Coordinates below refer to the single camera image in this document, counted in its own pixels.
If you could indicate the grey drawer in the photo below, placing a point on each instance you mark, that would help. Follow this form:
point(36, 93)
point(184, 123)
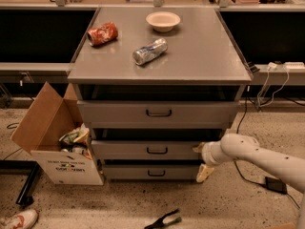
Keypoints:
point(149, 172)
point(158, 114)
point(145, 150)

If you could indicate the crushed silver soda can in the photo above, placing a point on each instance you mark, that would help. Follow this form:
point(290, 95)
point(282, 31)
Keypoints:
point(149, 52)

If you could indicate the white orange sneaker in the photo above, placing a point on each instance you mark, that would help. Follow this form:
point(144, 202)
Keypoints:
point(22, 220)

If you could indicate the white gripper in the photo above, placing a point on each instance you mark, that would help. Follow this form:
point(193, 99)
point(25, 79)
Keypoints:
point(208, 155)

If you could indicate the white paper bowl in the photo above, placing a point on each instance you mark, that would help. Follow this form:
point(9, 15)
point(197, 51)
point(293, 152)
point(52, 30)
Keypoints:
point(163, 21)

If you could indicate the grey top drawer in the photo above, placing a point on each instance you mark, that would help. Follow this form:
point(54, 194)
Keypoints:
point(158, 114)

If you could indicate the cardboard box with trash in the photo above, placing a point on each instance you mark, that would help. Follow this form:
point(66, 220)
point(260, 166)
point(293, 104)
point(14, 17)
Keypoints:
point(52, 131)

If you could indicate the grey drawer cabinet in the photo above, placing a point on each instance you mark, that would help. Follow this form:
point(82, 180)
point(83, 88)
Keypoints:
point(200, 64)

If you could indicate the black metal stand leg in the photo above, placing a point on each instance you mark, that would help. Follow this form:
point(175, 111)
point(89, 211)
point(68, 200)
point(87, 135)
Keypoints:
point(29, 169)

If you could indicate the grey bottom drawer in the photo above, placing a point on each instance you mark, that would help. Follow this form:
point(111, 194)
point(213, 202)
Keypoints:
point(149, 172)

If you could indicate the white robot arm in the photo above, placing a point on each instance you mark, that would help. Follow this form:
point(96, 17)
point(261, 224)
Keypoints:
point(232, 147)

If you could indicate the white power strip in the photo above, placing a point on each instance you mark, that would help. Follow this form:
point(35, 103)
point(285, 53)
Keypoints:
point(294, 65)

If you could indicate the crushed orange soda can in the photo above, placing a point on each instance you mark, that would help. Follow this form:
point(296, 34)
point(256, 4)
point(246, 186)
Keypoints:
point(103, 34)

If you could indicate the black power adapter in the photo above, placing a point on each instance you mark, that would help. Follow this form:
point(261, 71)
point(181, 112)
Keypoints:
point(275, 185)

